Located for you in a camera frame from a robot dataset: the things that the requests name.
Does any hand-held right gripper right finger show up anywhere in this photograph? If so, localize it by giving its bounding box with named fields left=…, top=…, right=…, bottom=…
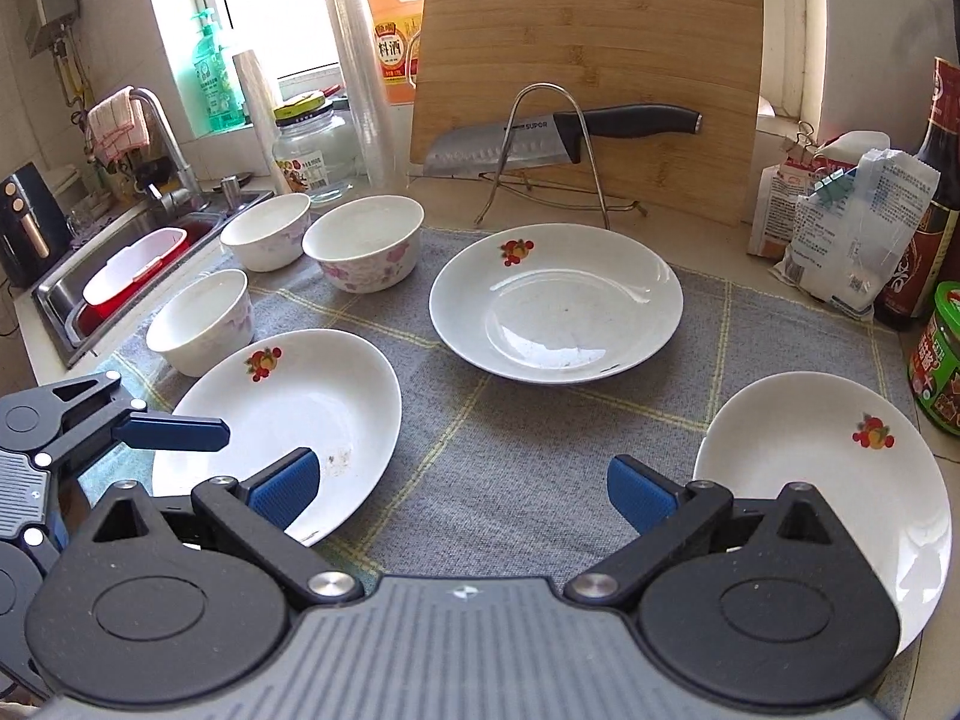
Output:
left=562, top=454, right=856, bottom=610

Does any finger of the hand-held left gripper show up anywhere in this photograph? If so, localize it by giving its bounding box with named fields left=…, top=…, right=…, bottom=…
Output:
left=34, top=373, right=231, bottom=478

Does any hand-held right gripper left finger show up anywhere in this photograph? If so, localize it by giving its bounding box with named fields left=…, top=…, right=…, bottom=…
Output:
left=71, top=446, right=361, bottom=612

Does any white plate with fruit print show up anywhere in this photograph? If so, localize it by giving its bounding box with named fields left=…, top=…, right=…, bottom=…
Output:
left=429, top=223, right=685, bottom=383
left=152, top=328, right=402, bottom=547
left=694, top=371, right=953, bottom=657

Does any white bowl with pink flowers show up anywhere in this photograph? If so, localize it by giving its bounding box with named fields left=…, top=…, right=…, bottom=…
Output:
left=146, top=268, right=254, bottom=377
left=302, top=195, right=425, bottom=293
left=220, top=193, right=312, bottom=272

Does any grey checked table mat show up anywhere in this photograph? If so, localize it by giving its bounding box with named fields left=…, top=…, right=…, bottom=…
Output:
left=75, top=225, right=920, bottom=720

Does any red and white basin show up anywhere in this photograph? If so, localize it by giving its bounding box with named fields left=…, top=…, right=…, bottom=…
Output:
left=81, top=226, right=188, bottom=320

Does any stainless steel sink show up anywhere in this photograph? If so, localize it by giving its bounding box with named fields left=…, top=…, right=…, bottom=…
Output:
left=30, top=191, right=275, bottom=368

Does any black air fryer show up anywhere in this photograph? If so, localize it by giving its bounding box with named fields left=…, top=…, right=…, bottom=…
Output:
left=0, top=163, right=53, bottom=290

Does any metal kitchen faucet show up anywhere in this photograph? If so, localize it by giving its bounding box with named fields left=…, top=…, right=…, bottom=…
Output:
left=127, top=88, right=207, bottom=215

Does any orange and white seasoning packet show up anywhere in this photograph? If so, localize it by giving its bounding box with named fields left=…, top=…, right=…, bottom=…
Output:
left=746, top=150, right=833, bottom=260

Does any glass jar with label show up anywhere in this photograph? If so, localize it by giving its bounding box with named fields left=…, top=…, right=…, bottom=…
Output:
left=271, top=94, right=359, bottom=205

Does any pink checked dishcloth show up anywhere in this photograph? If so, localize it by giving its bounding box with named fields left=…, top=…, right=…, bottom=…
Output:
left=86, top=90, right=151, bottom=162

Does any green-lidded sauce jar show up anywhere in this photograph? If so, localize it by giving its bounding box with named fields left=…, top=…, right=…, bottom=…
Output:
left=907, top=281, right=960, bottom=436

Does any white roll of plastic bags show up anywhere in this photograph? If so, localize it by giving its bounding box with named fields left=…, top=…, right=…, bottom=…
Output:
left=232, top=50, right=290, bottom=192

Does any white plastic seasoning bag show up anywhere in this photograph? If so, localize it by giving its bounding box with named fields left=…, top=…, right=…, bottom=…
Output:
left=772, top=131, right=942, bottom=316

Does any green dish soap bottle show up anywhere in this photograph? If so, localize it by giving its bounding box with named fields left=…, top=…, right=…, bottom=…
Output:
left=187, top=11, right=245, bottom=132

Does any green binder clip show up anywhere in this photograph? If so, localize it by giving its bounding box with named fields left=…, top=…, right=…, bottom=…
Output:
left=814, top=169, right=850, bottom=209

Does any dark vinegar bottle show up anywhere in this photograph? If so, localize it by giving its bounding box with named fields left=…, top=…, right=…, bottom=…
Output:
left=874, top=56, right=960, bottom=331

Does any stack of clear plastic cups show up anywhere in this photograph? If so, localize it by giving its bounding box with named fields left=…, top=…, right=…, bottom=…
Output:
left=324, top=0, right=410, bottom=192

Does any bamboo cutting board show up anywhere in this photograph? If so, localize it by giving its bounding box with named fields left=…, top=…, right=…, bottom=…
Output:
left=409, top=0, right=766, bottom=227

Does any orange cooking wine jug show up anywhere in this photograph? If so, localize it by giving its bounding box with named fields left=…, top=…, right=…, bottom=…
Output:
left=365, top=0, right=428, bottom=106

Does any metal wire rack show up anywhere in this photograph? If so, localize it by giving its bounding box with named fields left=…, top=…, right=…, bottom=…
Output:
left=474, top=82, right=647, bottom=230

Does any black-handled kitchen knife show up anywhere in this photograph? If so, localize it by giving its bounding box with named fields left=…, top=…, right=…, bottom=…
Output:
left=424, top=106, right=702, bottom=179

